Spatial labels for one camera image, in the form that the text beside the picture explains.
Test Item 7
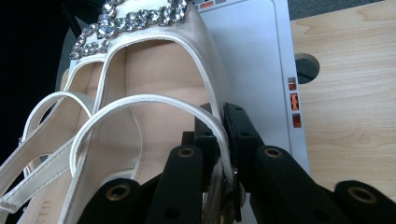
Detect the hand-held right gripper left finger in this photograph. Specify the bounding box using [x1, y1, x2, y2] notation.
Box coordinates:
[181, 104, 221, 191]

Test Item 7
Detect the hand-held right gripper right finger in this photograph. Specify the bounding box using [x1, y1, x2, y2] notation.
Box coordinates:
[221, 102, 266, 192]

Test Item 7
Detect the grey and orange shoe box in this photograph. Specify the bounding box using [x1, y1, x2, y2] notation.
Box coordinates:
[55, 0, 312, 224]

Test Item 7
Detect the white rhinestone strap shoe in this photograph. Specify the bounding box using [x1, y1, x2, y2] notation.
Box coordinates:
[0, 22, 110, 224]
[57, 0, 247, 224]

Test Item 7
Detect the round dark desk cable hole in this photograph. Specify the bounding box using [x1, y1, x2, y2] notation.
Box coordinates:
[293, 52, 321, 85]

